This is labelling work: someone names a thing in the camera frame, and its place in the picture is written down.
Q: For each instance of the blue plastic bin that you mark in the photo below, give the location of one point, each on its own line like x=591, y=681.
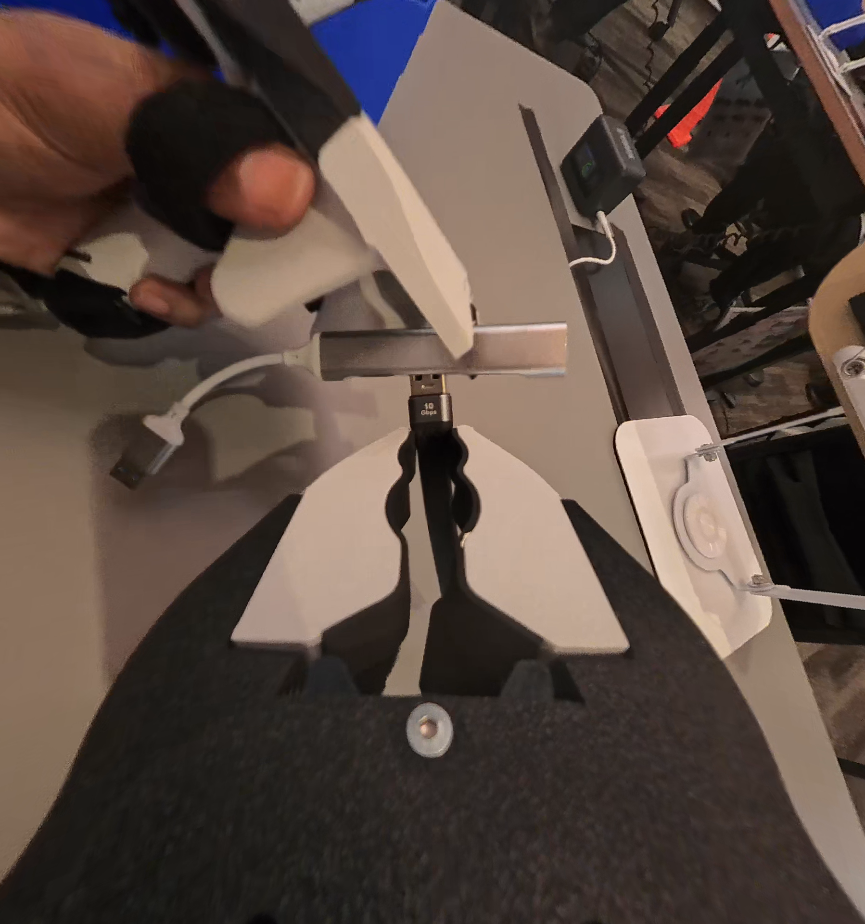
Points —
x=375, y=50

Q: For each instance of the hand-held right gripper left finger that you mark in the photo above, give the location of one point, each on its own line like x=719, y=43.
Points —
x=331, y=570

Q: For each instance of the orange floor marker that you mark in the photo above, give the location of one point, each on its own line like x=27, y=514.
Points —
x=689, y=115

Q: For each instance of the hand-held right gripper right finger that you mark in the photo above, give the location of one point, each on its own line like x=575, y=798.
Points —
x=533, y=577

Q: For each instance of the small black device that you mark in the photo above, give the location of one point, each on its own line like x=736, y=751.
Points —
x=606, y=162

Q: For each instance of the person's left hand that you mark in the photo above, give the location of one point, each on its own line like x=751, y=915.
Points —
x=43, y=144

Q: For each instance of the white document stand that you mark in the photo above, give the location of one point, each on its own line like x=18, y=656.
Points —
x=685, y=520

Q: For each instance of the wooden side table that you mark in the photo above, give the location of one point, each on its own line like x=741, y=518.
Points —
x=822, y=94

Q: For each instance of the silver metal tube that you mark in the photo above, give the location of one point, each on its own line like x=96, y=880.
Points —
x=396, y=354

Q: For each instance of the wooden clipboard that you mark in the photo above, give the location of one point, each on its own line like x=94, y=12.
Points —
x=829, y=303

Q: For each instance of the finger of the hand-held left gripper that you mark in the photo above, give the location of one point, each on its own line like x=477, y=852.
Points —
x=403, y=231

